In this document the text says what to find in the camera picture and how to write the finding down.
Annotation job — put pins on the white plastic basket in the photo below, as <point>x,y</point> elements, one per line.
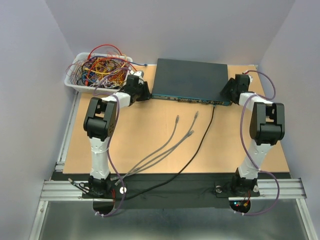
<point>98,73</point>

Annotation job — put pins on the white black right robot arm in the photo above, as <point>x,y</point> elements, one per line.
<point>266,129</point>

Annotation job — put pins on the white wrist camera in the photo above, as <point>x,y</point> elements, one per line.
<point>250,75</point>
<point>139,73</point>

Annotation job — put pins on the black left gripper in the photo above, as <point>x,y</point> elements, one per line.
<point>147,95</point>

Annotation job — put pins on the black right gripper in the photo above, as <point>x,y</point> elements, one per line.
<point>224,90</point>

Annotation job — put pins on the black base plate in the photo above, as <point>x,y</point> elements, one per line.
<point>159,191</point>

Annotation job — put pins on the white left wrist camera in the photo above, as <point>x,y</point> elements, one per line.
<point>139,73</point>

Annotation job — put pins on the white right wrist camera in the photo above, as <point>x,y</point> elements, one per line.
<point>250,75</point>

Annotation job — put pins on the grey ethernet cable short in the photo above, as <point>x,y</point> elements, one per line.
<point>158,158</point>

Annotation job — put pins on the aluminium frame rail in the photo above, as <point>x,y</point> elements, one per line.
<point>57,190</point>

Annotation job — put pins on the teal network switch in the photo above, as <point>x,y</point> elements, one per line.
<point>190,82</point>

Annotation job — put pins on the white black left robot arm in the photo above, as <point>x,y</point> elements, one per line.
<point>100,123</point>

